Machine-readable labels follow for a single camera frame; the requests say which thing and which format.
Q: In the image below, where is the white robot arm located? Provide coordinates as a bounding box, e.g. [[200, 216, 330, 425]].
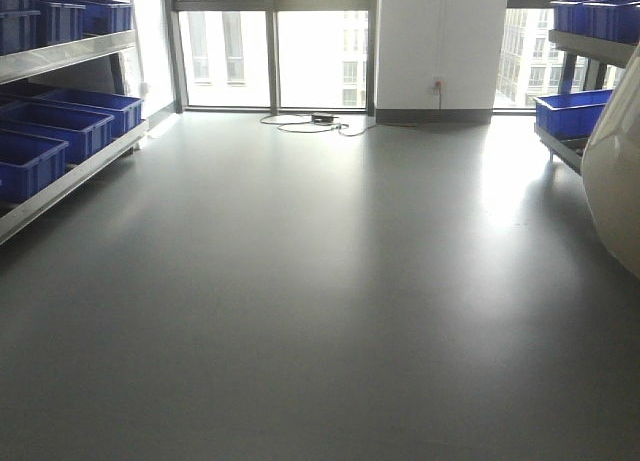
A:
[[581, 51, 639, 275]]

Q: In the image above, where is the blue bin lower far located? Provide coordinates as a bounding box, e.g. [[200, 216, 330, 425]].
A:
[[34, 88, 143, 138]]

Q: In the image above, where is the blue bin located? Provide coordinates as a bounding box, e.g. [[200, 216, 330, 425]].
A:
[[34, 88, 143, 138], [1, 130, 69, 203], [47, 0, 133, 35], [1, 0, 85, 55], [535, 89, 613, 140], [1, 102, 113, 164], [551, 0, 639, 44]]

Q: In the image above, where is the blue bin lower middle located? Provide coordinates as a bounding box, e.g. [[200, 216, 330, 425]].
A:
[[1, 102, 113, 164]]

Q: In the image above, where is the blue bin right lower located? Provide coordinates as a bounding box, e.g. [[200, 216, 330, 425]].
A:
[[535, 89, 613, 140]]

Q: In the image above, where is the blue bin lower near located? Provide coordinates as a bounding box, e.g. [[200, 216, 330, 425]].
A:
[[1, 130, 69, 203]]

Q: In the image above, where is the right steel flow shelf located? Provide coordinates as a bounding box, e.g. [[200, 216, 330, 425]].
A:
[[534, 0, 639, 173]]

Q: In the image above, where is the steel flow shelf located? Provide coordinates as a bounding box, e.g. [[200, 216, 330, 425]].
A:
[[534, 0, 639, 173], [1, 0, 148, 242]]

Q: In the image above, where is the blue bin upper far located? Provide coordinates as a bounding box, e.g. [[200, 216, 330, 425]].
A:
[[47, 0, 133, 35]]

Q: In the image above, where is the left steel flow shelf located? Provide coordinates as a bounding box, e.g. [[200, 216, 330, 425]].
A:
[[1, 0, 148, 242]]

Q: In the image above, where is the blue bin upper left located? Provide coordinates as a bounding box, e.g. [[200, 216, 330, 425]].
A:
[[1, 0, 85, 55]]

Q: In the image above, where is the blue bin right upper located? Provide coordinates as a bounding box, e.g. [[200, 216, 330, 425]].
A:
[[551, 0, 639, 44]]

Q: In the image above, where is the black power adapter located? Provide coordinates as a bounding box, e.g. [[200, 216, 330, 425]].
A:
[[311, 112, 337, 125]]

